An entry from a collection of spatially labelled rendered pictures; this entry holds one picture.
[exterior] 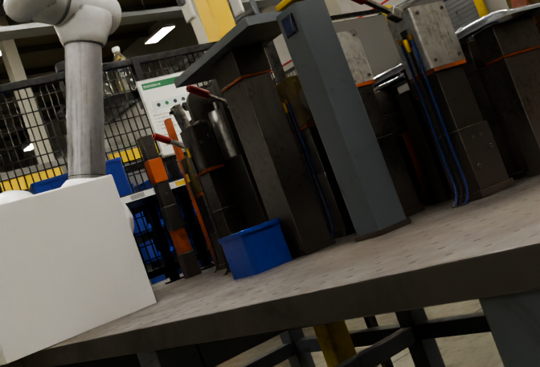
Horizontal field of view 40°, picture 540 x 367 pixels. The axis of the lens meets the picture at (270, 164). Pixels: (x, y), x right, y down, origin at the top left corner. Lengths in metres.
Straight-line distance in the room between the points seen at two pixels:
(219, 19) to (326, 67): 1.88
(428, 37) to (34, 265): 0.94
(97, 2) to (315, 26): 0.92
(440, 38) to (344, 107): 0.22
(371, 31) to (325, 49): 4.29
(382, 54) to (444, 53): 4.25
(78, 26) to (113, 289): 0.75
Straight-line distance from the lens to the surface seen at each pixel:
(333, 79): 1.35
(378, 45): 5.64
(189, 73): 1.67
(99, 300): 1.74
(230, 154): 1.94
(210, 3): 3.22
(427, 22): 1.40
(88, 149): 2.07
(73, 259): 1.73
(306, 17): 1.37
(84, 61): 2.11
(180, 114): 2.29
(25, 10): 2.09
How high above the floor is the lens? 0.79
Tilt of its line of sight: 4 degrees up
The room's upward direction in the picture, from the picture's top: 20 degrees counter-clockwise
